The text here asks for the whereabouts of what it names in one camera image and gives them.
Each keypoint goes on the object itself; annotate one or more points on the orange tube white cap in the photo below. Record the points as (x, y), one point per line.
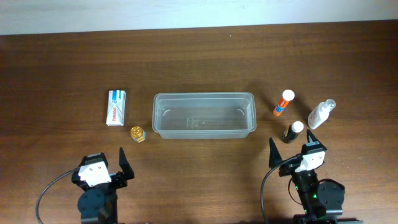
(287, 97)

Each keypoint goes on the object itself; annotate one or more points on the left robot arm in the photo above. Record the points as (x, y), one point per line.
(99, 202)

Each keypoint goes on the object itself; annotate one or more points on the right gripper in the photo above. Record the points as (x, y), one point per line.
(275, 156)

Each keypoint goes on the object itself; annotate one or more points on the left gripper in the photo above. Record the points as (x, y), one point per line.
(120, 179)

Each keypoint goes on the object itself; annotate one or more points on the white spray bottle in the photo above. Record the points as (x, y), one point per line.
(320, 113)

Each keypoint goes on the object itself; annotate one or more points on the white Panadol medicine box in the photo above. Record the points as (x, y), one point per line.
(116, 108)

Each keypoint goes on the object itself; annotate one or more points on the clear plastic container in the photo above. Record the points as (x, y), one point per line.
(217, 115)

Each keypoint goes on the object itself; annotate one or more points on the small gold-lidded jar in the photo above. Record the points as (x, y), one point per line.
(137, 134)

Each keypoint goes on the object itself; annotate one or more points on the dark bottle white cap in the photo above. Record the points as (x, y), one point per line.
(292, 132)

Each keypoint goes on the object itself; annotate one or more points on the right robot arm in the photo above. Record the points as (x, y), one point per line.
(321, 199)

